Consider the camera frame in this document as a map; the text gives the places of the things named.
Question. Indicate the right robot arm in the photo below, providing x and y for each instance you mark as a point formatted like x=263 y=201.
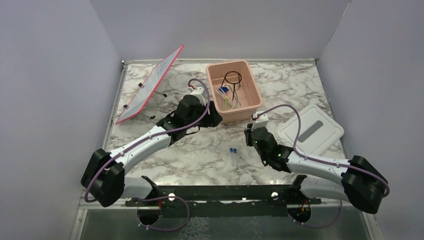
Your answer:
x=354 y=180

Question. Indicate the red framed whiteboard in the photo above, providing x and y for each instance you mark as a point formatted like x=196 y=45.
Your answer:
x=148 y=87

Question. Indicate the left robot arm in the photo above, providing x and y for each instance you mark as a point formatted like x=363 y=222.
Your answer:
x=105 y=178

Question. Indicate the metal crucible tongs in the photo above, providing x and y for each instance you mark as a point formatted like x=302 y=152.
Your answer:
x=237 y=103

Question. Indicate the pink plastic bin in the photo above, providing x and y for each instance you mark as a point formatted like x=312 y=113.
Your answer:
x=235 y=75

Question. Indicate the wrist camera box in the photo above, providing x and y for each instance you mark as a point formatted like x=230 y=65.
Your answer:
x=259 y=120
x=198 y=91

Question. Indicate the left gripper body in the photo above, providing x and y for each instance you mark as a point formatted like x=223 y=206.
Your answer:
x=208 y=120

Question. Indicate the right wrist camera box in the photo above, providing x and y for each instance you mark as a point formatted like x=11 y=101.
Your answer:
x=259 y=120

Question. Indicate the green red yellow stirring rods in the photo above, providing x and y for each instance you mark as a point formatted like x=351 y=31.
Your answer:
x=227 y=102

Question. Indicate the whiteboard metal leg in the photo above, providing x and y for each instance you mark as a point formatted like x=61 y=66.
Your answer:
x=159 y=107

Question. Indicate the white plastic lid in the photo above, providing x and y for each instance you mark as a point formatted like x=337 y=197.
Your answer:
x=318 y=131

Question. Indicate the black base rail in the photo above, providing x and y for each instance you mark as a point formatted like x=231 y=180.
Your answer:
x=221 y=201

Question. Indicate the two blue capped vials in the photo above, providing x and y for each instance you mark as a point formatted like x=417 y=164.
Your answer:
x=233 y=156

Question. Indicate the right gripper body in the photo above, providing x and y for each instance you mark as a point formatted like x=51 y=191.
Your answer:
x=250 y=141

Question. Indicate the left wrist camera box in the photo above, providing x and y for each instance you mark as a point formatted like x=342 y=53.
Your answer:
x=198 y=91

